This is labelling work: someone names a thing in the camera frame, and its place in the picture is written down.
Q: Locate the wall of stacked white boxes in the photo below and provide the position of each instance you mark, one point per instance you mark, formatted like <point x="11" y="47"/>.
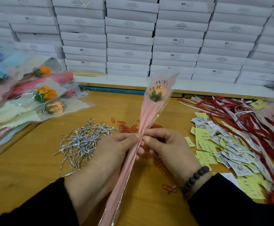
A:
<point x="127" y="35"/>

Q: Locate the pile of flowers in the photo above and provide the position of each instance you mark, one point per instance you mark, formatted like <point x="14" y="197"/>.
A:
<point x="14" y="108"/>

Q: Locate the person's right hand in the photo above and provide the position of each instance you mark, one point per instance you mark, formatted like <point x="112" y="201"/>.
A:
<point x="172" y="153"/>

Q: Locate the person's right forearm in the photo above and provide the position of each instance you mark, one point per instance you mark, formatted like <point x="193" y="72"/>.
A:
<point x="236" y="202"/>

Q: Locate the person's left hand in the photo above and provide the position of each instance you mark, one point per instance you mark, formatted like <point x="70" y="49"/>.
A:
<point x="104" y="167"/>

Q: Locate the wooden sticks bundle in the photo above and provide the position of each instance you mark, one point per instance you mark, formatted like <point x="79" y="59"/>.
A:
<point x="87" y="73"/>

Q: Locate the person's left forearm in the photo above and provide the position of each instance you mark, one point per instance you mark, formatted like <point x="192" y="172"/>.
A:
<point x="38" y="207"/>

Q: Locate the pile of silver twist ties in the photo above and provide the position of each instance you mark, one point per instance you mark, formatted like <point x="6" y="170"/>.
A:
<point x="83" y="141"/>

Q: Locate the pile of red ribbons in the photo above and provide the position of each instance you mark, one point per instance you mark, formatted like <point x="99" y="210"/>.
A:
<point x="250" y="122"/>

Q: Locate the pile of orange paper clips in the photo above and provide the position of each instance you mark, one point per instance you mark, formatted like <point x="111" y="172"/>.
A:
<point x="125" y="125"/>

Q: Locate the long white board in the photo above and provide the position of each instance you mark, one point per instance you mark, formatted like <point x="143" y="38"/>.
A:
<point x="212" y="87"/>

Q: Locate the pink flower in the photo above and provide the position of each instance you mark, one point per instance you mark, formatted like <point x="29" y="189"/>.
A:
<point x="149" y="110"/>

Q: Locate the pile of yellow white tags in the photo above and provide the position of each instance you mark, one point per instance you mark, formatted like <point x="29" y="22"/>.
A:
<point x="222" y="148"/>

